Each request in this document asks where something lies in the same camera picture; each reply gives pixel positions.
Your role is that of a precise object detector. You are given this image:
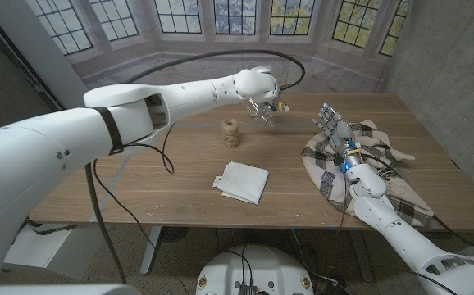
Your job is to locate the printed window backdrop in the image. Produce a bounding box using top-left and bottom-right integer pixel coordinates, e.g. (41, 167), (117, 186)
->
(25, 0), (412, 99)

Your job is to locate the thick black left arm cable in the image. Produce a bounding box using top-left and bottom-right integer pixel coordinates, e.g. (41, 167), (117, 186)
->
(83, 48), (307, 284)

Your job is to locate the brown twine spool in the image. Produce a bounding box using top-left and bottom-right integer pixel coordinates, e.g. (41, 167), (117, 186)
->
(220, 118), (241, 148)

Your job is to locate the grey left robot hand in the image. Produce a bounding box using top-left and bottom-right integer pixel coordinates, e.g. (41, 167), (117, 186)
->
(244, 96), (281, 126)

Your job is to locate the clear plastic bottle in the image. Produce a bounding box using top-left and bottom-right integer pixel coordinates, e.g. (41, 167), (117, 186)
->
(248, 61), (295, 128)

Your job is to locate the grey table leg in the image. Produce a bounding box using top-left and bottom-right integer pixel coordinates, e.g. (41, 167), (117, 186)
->
(140, 226), (163, 275)
(346, 229), (374, 283)

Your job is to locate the beige plaid towel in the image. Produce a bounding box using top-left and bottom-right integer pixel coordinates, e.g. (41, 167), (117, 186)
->
(300, 119), (435, 229)

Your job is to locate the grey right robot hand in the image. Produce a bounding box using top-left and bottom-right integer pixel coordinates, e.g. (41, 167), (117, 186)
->
(311, 102), (363, 171)

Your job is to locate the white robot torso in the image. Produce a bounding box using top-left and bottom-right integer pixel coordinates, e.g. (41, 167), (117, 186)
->
(194, 244), (315, 295)

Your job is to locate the white pillar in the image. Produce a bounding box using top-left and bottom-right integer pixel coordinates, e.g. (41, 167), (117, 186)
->
(0, 0), (89, 107)

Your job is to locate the grey tape line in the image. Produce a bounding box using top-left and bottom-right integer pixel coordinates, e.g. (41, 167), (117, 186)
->
(91, 121), (316, 222)

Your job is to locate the folded white cloth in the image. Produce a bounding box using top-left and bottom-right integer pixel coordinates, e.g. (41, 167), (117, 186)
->
(212, 161), (270, 206)

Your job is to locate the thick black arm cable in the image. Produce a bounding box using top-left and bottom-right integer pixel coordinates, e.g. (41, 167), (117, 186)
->
(83, 48), (307, 284)
(359, 151), (474, 255)

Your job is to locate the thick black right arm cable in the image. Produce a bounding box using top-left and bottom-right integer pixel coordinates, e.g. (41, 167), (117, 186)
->
(359, 151), (474, 255)

